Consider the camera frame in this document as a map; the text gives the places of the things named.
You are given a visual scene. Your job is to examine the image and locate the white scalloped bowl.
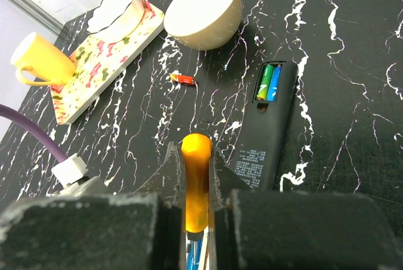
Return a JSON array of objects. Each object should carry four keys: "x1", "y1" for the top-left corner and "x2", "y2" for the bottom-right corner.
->
[{"x1": 86, "y1": 0, "x2": 145, "y2": 43}]

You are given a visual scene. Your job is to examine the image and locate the beige round bowl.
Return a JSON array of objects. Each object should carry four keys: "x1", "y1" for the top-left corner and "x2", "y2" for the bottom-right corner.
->
[{"x1": 164, "y1": 0, "x2": 242, "y2": 50}]

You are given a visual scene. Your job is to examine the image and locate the floral rectangular tray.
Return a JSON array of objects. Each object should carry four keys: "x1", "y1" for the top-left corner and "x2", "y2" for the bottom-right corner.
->
[{"x1": 49, "y1": 1, "x2": 164, "y2": 125}]

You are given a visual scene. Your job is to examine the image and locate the red orange battery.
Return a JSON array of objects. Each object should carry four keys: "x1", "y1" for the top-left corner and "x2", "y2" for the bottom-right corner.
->
[{"x1": 170, "y1": 74, "x2": 196, "y2": 85}]

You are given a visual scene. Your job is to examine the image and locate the black remote control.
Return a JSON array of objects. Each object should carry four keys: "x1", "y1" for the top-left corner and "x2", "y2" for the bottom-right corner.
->
[{"x1": 230, "y1": 60, "x2": 298, "y2": 190}]

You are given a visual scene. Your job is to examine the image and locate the white remote blue batteries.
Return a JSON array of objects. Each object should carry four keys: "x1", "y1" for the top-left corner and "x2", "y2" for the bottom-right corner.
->
[{"x1": 186, "y1": 230, "x2": 209, "y2": 269}]

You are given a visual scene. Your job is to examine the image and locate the light blue battery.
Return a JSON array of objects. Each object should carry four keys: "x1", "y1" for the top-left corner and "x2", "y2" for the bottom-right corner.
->
[{"x1": 186, "y1": 239, "x2": 203, "y2": 270}]

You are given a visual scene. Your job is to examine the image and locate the green blue batteries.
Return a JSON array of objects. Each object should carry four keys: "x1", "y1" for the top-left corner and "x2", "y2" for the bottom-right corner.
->
[{"x1": 256, "y1": 64, "x2": 281, "y2": 101}]

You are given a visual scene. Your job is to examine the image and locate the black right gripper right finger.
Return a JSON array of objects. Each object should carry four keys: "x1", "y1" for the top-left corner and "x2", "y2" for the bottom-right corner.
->
[{"x1": 209, "y1": 149, "x2": 400, "y2": 269}]

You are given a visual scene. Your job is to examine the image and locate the left aluminium frame post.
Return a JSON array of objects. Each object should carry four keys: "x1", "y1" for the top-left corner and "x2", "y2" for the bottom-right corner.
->
[{"x1": 8, "y1": 0, "x2": 64, "y2": 35}]

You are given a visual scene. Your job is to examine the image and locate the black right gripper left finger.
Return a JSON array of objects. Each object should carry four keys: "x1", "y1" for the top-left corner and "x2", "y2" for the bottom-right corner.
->
[{"x1": 1, "y1": 142, "x2": 186, "y2": 269}]

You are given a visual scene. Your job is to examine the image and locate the yellow mug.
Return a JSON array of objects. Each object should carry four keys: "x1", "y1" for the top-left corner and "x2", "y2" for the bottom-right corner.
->
[{"x1": 10, "y1": 32, "x2": 76, "y2": 86}]

